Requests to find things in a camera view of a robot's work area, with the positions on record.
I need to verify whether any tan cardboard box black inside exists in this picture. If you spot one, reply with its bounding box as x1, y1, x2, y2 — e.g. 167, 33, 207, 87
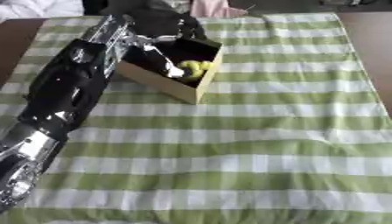
115, 37, 226, 105

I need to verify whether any white fabric bundle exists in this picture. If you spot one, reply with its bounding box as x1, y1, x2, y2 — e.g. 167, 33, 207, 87
0, 0, 86, 20

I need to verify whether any person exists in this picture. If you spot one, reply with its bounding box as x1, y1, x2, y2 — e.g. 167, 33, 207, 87
188, 0, 250, 18

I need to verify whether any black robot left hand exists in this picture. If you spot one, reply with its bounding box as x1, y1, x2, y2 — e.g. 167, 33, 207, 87
121, 8, 208, 80

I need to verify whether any yellow-green toy fruit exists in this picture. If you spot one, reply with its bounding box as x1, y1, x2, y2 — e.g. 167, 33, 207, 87
176, 59, 216, 81

